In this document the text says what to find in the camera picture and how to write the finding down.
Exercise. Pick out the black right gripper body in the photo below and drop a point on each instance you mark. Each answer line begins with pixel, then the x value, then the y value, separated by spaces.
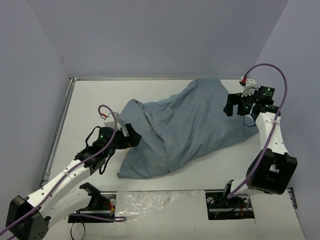
pixel 240 105

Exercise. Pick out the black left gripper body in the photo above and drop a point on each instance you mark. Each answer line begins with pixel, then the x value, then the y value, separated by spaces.
pixel 125 139

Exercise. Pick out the blue striped pillowcase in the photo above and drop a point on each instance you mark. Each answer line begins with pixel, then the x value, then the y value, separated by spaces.
pixel 181 128

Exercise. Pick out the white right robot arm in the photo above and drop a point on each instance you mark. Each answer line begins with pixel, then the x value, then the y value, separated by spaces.
pixel 273 168

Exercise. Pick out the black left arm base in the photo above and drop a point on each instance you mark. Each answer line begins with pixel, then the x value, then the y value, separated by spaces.
pixel 100 205

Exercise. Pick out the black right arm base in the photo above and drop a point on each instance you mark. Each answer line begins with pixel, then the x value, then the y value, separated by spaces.
pixel 220 207

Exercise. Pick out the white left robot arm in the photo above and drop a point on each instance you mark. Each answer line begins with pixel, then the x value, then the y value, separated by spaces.
pixel 29 217

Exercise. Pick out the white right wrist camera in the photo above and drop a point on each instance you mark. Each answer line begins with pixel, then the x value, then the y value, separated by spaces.
pixel 249 86

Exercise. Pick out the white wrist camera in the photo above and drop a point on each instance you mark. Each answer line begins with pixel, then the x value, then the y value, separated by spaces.
pixel 249 86
pixel 108 120

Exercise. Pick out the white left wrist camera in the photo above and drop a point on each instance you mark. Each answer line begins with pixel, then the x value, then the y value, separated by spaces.
pixel 108 120

